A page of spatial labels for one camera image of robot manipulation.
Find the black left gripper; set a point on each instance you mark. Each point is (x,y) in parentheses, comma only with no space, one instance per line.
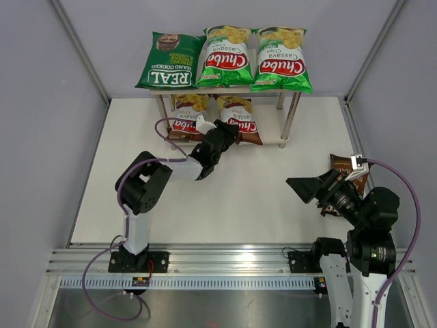
(231,132)

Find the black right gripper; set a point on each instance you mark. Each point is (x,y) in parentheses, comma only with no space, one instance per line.
(323,186)

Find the brown Chuba bag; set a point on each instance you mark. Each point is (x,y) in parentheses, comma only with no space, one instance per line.
(187,107)
(236,110)

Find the green Chuba chips bag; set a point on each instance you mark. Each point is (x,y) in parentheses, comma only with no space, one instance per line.
(280,60)
(226,61)

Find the dark green REAL chips bag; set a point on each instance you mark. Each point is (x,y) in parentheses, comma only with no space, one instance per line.
(172,62)

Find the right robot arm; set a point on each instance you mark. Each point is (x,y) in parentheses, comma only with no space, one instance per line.
(354,270)

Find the white two-tier shelf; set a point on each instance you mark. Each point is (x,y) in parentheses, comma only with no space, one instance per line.
(274,110)

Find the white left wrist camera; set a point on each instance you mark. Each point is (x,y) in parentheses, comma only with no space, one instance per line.
(203,126)

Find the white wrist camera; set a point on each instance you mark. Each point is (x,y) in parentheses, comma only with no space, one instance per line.
(203,126)
(360,167)

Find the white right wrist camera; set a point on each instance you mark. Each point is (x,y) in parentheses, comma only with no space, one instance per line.
(360,167)

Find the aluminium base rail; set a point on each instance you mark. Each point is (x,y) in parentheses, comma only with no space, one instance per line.
(188,267)

